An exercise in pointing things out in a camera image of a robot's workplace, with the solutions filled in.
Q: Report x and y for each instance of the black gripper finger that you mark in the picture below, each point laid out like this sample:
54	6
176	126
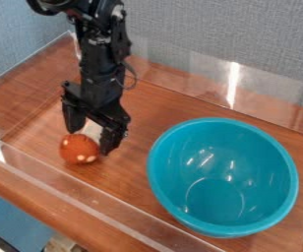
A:
111	136
74	116

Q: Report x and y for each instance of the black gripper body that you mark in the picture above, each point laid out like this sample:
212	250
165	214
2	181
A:
98	92

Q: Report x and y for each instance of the plush mushroom brown cap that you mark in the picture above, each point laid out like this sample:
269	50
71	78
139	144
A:
78	149

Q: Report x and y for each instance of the blue plastic bowl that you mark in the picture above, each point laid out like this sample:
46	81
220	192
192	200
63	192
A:
222	177

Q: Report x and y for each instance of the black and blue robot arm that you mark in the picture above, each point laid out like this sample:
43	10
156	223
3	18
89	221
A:
98	19

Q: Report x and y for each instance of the clear acrylic left barrier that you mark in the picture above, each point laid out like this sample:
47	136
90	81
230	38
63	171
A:
31	85

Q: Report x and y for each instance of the clear acrylic barrier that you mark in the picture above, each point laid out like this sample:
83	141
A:
248	90
31	85
51	192

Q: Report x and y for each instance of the clear acrylic front barrier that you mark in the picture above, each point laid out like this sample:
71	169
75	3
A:
51	192

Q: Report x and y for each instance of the clear acrylic back barrier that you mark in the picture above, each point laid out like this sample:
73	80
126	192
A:
248	90

